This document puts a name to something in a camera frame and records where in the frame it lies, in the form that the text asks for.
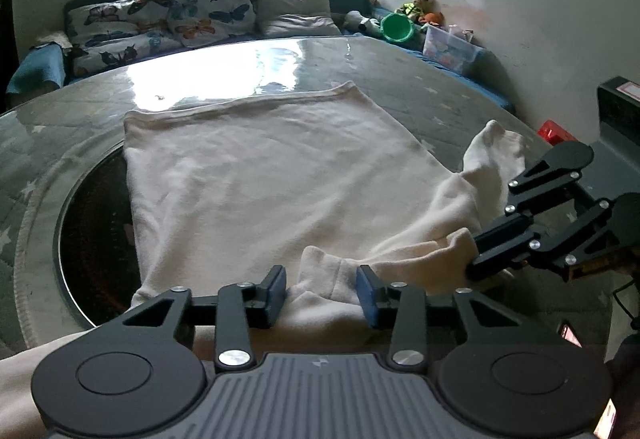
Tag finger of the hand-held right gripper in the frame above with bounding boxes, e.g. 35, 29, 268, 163
472, 141, 596, 252
466, 199, 616, 282

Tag white crumpled cloth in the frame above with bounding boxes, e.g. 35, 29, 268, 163
32, 30, 71, 50

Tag green plastic bucket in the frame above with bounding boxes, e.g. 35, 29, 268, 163
379, 13, 418, 44

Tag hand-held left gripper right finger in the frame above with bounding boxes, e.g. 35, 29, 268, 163
355, 265, 521, 372

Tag dark device with lit screen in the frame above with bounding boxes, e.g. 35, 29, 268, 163
592, 396, 621, 437

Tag clear plastic storage box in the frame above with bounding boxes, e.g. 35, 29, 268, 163
422, 25, 486, 76

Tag green and brown stuffed toy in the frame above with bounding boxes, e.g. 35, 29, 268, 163
397, 0, 436, 22

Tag blue towel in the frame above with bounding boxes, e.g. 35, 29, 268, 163
6, 44, 66, 94

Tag red plastic object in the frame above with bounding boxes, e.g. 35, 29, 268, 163
537, 120, 578, 147

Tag square butterfly print pillow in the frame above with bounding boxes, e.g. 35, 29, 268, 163
162, 0, 261, 50

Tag black round induction cooktop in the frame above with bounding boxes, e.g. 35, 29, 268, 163
54, 149, 146, 327

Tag beige cushion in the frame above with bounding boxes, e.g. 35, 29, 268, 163
257, 13, 344, 38
255, 0, 332, 18

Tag black and white plush toy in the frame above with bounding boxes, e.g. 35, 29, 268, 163
344, 10, 382, 37

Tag small pink lit device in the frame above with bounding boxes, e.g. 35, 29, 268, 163
560, 321, 584, 350

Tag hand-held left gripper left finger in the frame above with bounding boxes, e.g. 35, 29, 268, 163
121, 265, 288, 372

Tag cream sweater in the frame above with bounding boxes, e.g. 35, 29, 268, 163
0, 81, 526, 439

